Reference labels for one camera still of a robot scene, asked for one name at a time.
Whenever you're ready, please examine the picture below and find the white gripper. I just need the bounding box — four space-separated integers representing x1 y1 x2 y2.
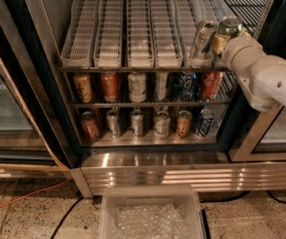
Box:
211 31 265 72

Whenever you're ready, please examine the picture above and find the green soda can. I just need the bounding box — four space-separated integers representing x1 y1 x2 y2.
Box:
217 15 243 38

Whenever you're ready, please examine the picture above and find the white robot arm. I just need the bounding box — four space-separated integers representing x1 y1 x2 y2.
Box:
212 34 286 113

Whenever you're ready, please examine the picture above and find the silver can on top shelf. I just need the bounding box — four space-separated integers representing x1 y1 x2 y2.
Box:
188 20 217 59

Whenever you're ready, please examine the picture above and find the red can middle shelf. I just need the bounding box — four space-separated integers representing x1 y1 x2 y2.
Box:
200 72 223 100

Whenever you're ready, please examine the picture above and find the blue can middle shelf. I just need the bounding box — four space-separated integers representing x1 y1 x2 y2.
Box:
176 73 196 102

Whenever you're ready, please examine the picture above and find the blue can shelf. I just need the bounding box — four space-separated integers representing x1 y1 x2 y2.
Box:
176 73 196 102
196 109 214 137

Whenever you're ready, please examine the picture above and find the silver can middle shelf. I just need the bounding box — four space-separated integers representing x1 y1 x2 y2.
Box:
155 72 168 101

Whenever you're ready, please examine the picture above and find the silver can shelf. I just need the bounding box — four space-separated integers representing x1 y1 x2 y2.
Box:
131 110 143 138
155 72 168 101
106 110 121 138

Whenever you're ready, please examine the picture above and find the blue can bottom shelf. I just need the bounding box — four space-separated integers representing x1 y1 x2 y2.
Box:
196 109 214 137

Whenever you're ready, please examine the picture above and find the tan can bottom shelf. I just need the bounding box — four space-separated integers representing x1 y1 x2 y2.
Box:
175 111 192 138

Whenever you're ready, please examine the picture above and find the tan can shelf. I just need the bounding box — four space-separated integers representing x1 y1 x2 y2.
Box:
73 74 93 104
175 111 192 138

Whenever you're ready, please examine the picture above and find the white can middle shelf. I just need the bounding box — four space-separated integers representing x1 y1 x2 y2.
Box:
128 74 146 103

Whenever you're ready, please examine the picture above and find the white can shelf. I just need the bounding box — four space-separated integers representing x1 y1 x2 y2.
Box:
128 74 146 103
153 111 170 139

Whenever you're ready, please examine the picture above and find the white can bottom shelf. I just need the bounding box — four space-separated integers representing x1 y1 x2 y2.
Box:
153 111 170 139

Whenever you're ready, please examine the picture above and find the stainless steel fridge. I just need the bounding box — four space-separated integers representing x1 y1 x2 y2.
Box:
0 0 286 197

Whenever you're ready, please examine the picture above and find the silver can bottom shelf centre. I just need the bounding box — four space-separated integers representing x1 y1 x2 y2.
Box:
131 110 143 138

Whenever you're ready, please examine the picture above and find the orange can middle shelf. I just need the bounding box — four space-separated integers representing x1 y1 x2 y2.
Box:
101 73 119 103

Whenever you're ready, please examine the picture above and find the orange can shelf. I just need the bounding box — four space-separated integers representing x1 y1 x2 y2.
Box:
101 73 119 103
81 112 101 139

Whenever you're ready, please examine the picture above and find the silver can bottom shelf left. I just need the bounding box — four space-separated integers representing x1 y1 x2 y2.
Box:
106 110 121 138

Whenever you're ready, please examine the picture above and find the tan can middle shelf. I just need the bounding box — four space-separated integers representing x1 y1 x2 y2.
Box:
73 74 93 104

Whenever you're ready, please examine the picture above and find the orange can bottom shelf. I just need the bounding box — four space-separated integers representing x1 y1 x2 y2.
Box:
81 112 101 139

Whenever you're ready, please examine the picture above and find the left glass fridge door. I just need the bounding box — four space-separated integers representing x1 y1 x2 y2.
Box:
0 58 68 171

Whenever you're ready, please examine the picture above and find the clear plastic bin with ice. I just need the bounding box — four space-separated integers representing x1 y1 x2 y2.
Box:
98 185 208 239

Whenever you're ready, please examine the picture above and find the black cable on floor right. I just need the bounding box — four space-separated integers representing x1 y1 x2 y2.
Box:
199 189 286 205

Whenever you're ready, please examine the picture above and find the black cable on floor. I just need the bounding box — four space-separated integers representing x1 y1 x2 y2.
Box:
199 189 286 205
49 196 85 239

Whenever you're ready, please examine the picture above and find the black cable on floor left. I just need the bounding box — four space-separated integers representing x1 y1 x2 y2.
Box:
49 196 85 239

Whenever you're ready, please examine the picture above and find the orange cable on floor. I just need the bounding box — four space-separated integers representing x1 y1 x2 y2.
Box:
0 177 72 215

